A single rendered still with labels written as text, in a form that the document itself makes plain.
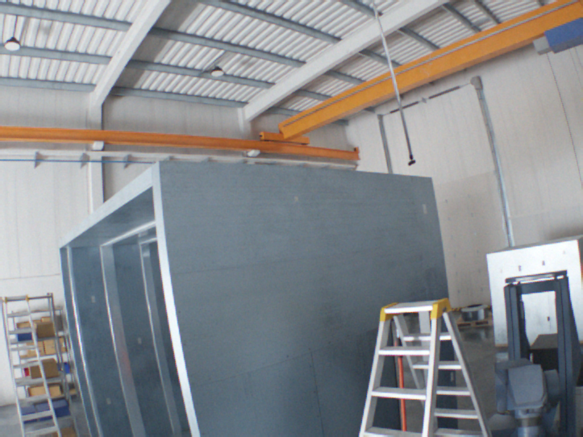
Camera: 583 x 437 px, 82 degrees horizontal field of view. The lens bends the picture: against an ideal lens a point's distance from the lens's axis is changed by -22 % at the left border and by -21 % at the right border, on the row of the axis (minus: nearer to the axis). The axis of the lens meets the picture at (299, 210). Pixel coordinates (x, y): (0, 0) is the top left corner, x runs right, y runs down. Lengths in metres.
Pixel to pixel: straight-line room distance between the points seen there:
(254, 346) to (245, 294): 0.28
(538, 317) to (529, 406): 6.15
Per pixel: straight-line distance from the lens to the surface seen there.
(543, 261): 8.59
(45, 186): 10.59
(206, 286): 2.04
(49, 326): 6.29
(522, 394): 2.80
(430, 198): 3.74
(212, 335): 2.06
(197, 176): 2.10
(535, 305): 8.81
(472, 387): 2.57
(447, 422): 4.04
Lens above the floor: 2.65
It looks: 6 degrees up
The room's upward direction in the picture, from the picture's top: 8 degrees counter-clockwise
